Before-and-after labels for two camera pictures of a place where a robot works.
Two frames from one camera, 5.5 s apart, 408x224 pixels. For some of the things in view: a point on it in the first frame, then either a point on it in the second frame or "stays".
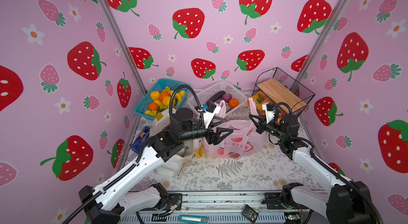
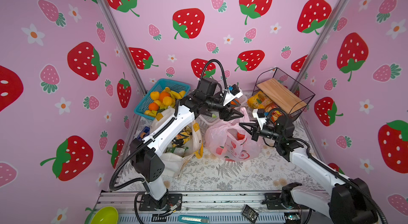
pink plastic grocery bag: (244, 142) stays
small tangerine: (153, 106) stays
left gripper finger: (215, 135) → (234, 110)
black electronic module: (250, 214) stays
